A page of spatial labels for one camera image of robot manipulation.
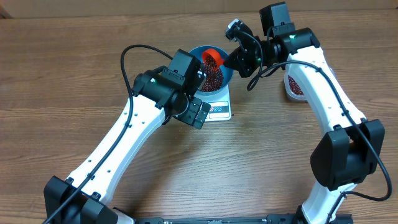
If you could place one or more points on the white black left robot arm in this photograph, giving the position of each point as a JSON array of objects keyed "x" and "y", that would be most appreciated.
[{"x": 155, "y": 96}]

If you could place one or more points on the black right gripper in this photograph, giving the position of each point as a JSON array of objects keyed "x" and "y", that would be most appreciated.
[{"x": 244, "y": 65}]

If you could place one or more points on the red beans in bowl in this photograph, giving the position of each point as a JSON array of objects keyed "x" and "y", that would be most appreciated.
[{"x": 214, "y": 79}]

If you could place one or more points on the teal plastic bowl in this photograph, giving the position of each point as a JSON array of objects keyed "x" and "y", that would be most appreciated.
[{"x": 227, "y": 72}]

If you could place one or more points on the clear container of red beans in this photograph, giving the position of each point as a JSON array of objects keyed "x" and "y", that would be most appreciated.
[{"x": 293, "y": 91}]

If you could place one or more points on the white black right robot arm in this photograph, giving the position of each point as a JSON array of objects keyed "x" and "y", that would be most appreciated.
[{"x": 350, "y": 146}]

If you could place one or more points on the white digital kitchen scale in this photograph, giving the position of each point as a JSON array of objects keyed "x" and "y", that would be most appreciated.
[{"x": 220, "y": 104}]

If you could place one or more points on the red measuring scoop blue handle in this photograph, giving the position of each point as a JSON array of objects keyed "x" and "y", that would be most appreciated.
[{"x": 212, "y": 58}]

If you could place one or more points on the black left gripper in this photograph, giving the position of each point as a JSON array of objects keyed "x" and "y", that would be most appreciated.
[{"x": 190, "y": 118}]

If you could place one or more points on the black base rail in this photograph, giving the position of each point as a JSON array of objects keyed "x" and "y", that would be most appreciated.
[{"x": 214, "y": 220}]

